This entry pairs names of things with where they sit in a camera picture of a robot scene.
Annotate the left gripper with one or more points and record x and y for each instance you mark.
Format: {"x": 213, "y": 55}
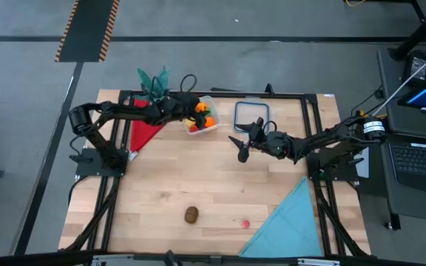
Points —
{"x": 182, "y": 105}

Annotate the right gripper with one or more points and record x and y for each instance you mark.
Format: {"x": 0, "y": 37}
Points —
{"x": 259, "y": 138}

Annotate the orange toy orange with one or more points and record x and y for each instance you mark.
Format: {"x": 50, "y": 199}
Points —
{"x": 209, "y": 122}

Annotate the bumpy red toy strawberry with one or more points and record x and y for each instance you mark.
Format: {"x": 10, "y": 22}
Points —
{"x": 193, "y": 129}

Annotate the brown toy kiwi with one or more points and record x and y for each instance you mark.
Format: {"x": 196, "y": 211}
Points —
{"x": 191, "y": 215}

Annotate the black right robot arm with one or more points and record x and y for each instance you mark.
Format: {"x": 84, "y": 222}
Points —
{"x": 331, "y": 142}

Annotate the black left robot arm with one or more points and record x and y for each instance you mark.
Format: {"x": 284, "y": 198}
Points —
{"x": 117, "y": 114}

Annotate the clear plastic container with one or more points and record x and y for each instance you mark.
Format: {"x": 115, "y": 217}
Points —
{"x": 216, "y": 111}

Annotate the blue-rimmed container lid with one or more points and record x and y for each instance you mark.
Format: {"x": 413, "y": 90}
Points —
{"x": 251, "y": 114}

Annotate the green plant in white pot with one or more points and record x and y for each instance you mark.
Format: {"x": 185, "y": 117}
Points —
{"x": 154, "y": 86}

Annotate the red cloth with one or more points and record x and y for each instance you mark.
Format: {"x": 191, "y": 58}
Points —
{"x": 142, "y": 129}

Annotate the teal cloth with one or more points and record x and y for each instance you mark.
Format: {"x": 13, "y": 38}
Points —
{"x": 290, "y": 225}

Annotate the yellow plug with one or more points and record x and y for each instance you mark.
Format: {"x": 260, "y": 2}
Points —
{"x": 362, "y": 114}

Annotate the black mat hazard-striped edges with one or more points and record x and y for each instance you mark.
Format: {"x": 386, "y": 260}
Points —
{"x": 87, "y": 29}

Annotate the silver aluminium extrusion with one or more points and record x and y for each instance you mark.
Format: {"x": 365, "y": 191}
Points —
{"x": 113, "y": 258}
{"x": 318, "y": 262}

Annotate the black laptop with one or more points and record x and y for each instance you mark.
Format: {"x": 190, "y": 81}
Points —
{"x": 420, "y": 162}

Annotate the black equipment cart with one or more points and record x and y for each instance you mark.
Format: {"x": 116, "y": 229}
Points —
{"x": 409, "y": 207}

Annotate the black power adapter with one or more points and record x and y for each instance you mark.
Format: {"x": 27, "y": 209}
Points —
{"x": 416, "y": 66}

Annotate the black stand leg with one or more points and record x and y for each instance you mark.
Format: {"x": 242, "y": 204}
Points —
{"x": 420, "y": 31}

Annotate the black aluminium rig frame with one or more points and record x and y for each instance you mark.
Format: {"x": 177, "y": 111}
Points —
{"x": 298, "y": 96}

